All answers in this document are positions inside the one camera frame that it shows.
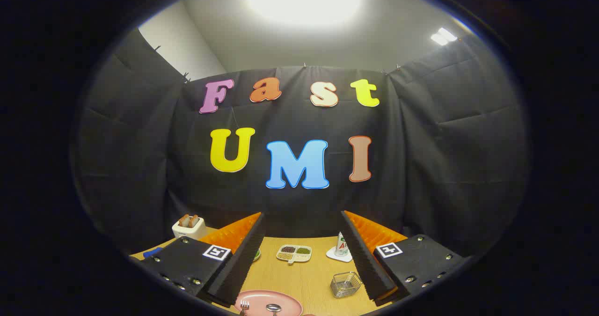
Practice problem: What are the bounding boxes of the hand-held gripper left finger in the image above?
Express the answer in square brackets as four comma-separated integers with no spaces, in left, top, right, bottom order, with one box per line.
[139,212,266,307]

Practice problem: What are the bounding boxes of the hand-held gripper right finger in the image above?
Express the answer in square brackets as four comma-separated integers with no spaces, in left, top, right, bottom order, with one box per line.
[340,210,470,307]

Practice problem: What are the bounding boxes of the white square coaster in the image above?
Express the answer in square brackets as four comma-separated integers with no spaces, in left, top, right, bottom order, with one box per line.
[326,246,353,263]

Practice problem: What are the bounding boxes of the white drink bottle green label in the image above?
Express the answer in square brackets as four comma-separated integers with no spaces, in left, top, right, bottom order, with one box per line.
[336,232,351,258]

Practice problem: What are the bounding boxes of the white toaster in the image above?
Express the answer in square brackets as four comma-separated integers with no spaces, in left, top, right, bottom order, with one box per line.
[172,214,207,240]

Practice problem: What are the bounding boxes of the pink plate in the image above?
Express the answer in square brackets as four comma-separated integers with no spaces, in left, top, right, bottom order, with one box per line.
[233,290,304,316]

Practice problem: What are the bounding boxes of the white divided dish of beans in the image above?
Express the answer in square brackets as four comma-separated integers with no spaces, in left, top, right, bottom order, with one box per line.
[276,244,313,265]

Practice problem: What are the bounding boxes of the small rectangular ceiling light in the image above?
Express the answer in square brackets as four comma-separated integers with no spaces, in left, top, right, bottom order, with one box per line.
[431,27,458,46]

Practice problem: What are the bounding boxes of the large round ceiling light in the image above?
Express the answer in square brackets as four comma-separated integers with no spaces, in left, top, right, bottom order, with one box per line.
[246,0,364,26]

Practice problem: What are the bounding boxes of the metal wire basket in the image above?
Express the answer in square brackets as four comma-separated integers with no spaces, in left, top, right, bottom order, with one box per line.
[330,272,363,299]

